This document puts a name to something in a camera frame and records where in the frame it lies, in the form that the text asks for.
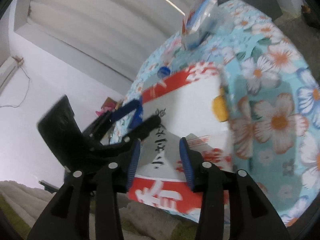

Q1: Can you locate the red white paper bag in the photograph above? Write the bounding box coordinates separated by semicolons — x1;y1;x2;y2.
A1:
128;61;233;215

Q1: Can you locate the clear plastic cup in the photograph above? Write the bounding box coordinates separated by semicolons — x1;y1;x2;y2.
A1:
203;7;234;35

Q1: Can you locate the white curtain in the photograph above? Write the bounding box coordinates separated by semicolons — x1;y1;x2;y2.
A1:
27;0;195;80

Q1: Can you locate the floral blue quilt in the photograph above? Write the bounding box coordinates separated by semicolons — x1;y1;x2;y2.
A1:
125;0;319;228

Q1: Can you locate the dark cardboard box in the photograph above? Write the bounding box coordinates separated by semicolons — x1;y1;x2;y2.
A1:
301;5;320;30

